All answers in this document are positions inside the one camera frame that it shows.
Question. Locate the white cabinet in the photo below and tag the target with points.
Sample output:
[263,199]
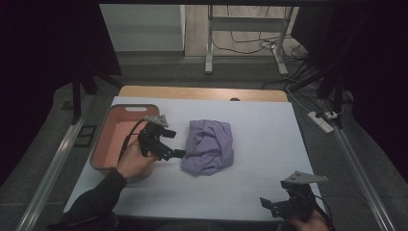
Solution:
[141,29]

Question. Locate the purple cloth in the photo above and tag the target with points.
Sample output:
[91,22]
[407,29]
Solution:
[208,147]

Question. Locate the black floor frame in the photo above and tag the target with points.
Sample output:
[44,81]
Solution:
[77,138]

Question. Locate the aluminium rail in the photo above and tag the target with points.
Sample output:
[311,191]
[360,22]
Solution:
[61,147]
[359,166]

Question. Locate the white table sheet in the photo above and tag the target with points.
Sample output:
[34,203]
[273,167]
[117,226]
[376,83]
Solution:
[256,144]

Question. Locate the white plug adapter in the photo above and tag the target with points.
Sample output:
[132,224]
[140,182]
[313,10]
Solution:
[331,115]

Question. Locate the person's left hand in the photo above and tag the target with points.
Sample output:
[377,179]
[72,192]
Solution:
[133,162]

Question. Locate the pink plastic basket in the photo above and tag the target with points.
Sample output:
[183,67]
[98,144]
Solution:
[109,141]

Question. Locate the white power strip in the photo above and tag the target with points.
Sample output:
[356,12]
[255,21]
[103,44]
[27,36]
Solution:
[319,122]

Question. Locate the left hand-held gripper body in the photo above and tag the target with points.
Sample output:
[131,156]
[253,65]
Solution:
[150,141]

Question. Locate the black curtain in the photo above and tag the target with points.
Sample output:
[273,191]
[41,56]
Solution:
[38,64]
[369,48]

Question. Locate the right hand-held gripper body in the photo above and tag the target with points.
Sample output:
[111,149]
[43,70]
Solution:
[300,202]

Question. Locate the wooden table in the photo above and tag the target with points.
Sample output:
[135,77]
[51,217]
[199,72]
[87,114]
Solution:
[192,93]

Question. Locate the person's right hand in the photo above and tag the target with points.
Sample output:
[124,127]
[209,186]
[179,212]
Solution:
[312,224]

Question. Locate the black stand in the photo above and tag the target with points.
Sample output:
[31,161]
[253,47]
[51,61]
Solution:
[76,96]
[336,96]

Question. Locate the grey metal desk frame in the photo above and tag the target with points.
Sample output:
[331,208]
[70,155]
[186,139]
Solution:
[209,48]

